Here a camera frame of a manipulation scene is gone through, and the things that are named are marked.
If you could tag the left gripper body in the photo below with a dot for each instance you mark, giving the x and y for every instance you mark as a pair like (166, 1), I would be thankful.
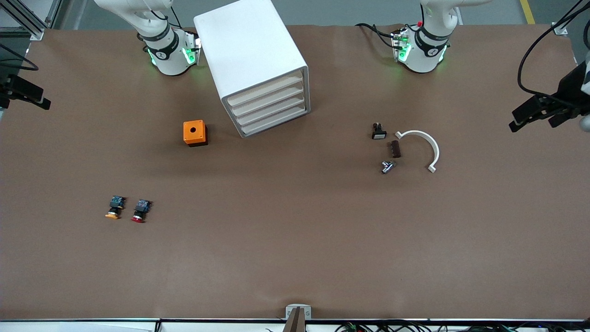
(569, 90)

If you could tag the red mushroom push button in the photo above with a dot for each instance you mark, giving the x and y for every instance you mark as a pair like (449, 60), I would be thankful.
(143, 205)

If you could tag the orange mushroom push button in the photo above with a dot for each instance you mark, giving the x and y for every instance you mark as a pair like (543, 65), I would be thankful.
(116, 202)

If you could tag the black white-faced square button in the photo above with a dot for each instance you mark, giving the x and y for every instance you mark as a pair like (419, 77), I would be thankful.
(379, 134)

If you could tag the white curved plastic piece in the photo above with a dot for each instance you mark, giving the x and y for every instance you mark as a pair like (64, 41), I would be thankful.
(417, 133)

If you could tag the brown rectangular block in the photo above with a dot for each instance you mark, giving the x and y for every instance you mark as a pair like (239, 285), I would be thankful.
(395, 150)

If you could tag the orange box with hole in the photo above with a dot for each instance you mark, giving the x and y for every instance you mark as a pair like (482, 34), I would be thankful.
(188, 136)

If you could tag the aluminium frame profile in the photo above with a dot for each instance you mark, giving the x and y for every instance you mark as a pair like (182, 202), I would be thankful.
(36, 33)
(559, 29)

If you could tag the small metal key switch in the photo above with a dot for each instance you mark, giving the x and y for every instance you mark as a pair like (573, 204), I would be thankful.
(386, 167)

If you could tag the grey table edge bracket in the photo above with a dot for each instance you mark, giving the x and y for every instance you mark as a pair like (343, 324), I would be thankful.
(290, 309)

